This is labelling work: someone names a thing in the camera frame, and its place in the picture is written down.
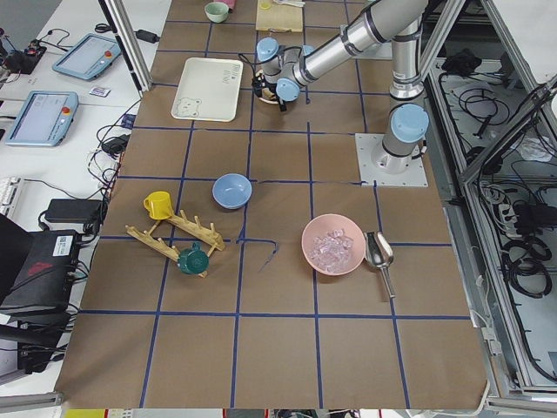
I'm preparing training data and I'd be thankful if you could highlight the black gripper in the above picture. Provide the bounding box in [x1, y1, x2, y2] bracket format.
[252, 71, 273, 98]

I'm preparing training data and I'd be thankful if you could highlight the white round plate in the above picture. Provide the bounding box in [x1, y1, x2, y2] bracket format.
[258, 69, 279, 105]

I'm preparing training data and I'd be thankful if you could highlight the cream bear tray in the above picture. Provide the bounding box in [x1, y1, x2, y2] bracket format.
[171, 57, 243, 122]

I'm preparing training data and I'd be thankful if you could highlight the wooden cutting board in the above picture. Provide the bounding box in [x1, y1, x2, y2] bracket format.
[256, 0, 303, 32]

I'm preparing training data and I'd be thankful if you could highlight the green bowl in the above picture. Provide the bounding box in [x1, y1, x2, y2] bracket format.
[205, 1, 229, 24]

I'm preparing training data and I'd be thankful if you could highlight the pink cloth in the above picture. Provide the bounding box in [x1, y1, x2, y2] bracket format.
[222, 0, 236, 10]

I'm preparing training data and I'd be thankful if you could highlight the blue bowl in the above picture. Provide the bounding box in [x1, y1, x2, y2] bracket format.
[212, 173, 252, 210]

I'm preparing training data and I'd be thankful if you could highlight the black power adapter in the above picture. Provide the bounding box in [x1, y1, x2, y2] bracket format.
[135, 30, 160, 44]

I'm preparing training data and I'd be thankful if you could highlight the yellow mug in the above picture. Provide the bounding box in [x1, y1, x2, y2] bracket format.
[143, 191, 174, 220]

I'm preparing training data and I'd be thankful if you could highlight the wooden mug rack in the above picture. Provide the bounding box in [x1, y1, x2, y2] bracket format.
[125, 209, 226, 280]

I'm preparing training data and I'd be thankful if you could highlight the small white card box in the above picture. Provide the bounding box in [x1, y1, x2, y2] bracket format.
[89, 86, 111, 98]

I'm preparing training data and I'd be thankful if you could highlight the far teach pendant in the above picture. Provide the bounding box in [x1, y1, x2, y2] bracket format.
[52, 33, 121, 80]

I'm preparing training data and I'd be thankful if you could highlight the teach pendant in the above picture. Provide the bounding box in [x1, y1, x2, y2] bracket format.
[52, 33, 121, 80]
[5, 91, 79, 147]

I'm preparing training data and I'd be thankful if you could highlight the pink bowl with ice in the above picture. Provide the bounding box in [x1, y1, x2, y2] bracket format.
[301, 213, 366, 275]

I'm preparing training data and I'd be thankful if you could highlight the dark green mug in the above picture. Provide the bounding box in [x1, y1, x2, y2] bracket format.
[177, 242, 209, 274]

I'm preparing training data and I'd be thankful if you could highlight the metal scoop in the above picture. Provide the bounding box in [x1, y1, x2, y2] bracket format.
[364, 231, 395, 299]

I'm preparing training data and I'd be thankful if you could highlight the near teach pendant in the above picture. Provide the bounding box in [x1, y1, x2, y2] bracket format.
[5, 91, 79, 147]

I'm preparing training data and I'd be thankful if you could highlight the large black power brick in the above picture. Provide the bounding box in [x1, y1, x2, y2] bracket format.
[44, 199, 101, 224]

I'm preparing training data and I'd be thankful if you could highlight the black laptop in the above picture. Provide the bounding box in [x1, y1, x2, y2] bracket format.
[0, 213, 88, 375]

